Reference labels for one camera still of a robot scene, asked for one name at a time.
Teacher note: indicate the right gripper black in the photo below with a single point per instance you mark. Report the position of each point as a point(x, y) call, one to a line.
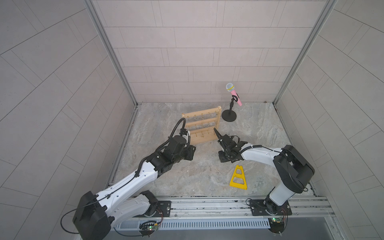
point(222, 159)

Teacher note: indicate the white ventilation grille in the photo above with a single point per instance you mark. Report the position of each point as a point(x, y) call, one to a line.
point(212, 224)

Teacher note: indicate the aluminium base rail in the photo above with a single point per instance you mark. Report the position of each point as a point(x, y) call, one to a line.
point(216, 208)

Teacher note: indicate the green circuit board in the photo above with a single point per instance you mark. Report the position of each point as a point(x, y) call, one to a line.
point(277, 225)
point(149, 227)

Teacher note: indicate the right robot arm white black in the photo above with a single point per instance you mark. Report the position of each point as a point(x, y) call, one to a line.
point(294, 170)

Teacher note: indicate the wooden jewelry display stand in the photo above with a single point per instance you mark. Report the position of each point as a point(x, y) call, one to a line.
point(201, 125)

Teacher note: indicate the right green circuit board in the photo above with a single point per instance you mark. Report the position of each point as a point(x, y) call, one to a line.
point(277, 225)

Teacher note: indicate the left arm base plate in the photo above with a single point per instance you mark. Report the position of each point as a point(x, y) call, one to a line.
point(162, 209)

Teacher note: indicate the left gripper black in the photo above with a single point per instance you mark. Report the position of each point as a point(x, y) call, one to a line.
point(190, 153)

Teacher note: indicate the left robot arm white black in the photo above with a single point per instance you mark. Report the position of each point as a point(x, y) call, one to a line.
point(96, 214)

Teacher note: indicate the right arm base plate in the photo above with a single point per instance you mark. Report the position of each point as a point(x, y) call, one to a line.
point(258, 208)

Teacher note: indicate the pink toy microphone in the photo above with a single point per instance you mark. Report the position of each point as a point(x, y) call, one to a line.
point(231, 89)

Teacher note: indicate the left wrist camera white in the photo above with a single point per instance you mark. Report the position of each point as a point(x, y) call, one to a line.
point(185, 134)

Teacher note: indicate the left green circuit board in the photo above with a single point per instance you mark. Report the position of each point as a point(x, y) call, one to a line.
point(149, 227)

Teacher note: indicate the yellow triangular plastic stand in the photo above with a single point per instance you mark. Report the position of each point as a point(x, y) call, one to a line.
point(238, 179)

